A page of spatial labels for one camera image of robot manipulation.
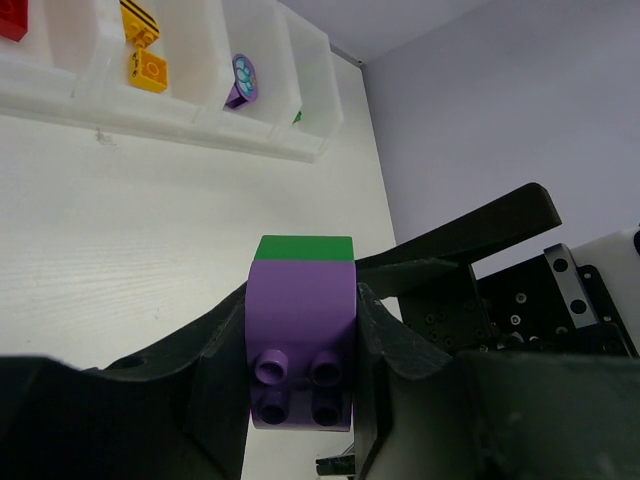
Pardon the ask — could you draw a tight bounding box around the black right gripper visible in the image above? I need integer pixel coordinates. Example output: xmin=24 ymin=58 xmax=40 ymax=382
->
xmin=356 ymin=183 xmax=639 ymax=358

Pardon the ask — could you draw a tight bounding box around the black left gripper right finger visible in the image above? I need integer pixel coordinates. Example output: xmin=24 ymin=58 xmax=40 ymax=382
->
xmin=354 ymin=285 xmax=639 ymax=479

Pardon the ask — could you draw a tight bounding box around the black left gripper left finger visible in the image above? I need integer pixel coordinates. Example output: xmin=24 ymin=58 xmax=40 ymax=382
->
xmin=1 ymin=288 xmax=249 ymax=479

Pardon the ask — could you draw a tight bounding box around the light purple rounded lego brick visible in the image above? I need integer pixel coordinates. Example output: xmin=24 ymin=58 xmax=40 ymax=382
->
xmin=244 ymin=260 xmax=357 ymax=432

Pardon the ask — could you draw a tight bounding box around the green curved lego brick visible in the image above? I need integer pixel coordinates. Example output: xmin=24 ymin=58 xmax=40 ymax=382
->
xmin=254 ymin=235 xmax=355 ymax=262

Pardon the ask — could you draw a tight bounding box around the orange yellow lego brick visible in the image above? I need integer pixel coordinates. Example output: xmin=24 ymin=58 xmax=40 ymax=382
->
xmin=128 ymin=48 xmax=169 ymax=93

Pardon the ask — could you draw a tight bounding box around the purple flower lego brick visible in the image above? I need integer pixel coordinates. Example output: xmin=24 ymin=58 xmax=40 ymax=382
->
xmin=225 ymin=54 xmax=259 ymax=110

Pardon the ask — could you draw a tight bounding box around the white four-compartment sorting tray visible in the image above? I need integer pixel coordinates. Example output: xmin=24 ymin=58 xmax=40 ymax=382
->
xmin=1 ymin=1 xmax=343 ymax=161

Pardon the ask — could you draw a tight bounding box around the yellow striped lego brick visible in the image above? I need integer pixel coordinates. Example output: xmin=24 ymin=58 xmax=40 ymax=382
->
xmin=119 ymin=0 xmax=160 ymax=48

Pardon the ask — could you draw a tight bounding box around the red slope lego brick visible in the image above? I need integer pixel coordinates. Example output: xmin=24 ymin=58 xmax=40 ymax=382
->
xmin=0 ymin=0 xmax=29 ymax=42

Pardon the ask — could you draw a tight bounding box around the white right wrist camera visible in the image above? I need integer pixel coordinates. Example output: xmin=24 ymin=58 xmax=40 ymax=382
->
xmin=572 ymin=226 xmax=639 ymax=358

